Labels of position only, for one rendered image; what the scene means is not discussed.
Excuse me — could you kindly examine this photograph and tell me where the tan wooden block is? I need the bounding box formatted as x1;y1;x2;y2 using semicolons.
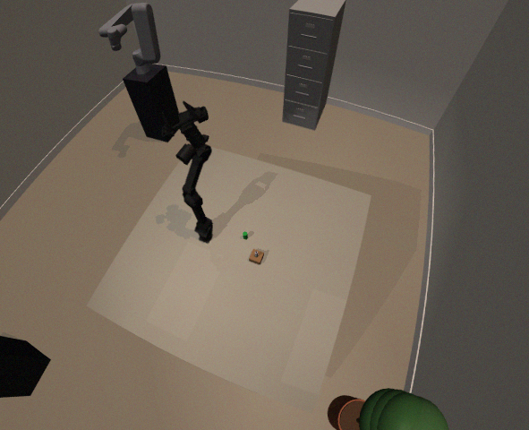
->
249;249;264;264

